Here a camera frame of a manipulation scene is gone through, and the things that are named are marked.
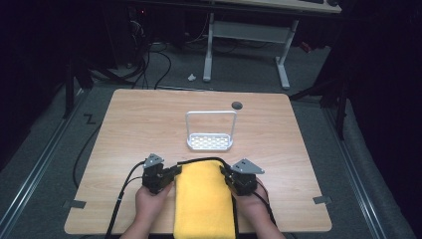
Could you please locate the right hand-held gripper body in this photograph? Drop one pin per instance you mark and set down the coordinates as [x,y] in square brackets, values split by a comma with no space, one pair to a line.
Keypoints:
[244,181]

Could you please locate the grey tape strip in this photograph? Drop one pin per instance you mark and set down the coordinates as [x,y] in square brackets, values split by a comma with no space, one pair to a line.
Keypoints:
[321,199]
[74,204]

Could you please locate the crumpled white paper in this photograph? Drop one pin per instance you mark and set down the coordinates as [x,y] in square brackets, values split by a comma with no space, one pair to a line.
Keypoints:
[191,77]

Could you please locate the person's right hand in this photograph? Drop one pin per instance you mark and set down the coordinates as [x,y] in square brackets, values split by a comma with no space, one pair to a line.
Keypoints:
[250,207]

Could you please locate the grey and yellow cloth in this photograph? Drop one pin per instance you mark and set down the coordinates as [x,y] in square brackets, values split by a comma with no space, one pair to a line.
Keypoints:
[204,202]

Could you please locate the person's left hand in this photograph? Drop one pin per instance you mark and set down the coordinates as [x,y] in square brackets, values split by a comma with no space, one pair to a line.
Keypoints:
[151,207]

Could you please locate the black metal stand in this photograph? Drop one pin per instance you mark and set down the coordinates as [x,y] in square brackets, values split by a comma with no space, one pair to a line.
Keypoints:
[341,109]
[69,89]

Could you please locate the white-framed desk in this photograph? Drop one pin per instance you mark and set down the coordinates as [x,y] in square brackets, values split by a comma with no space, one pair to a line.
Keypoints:
[252,31]

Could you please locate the metal floor rail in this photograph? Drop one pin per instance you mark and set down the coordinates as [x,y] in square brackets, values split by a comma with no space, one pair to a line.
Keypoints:
[36,166]
[355,172]

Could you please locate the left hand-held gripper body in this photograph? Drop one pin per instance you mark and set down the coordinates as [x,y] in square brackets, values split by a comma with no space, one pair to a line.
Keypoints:
[154,177]

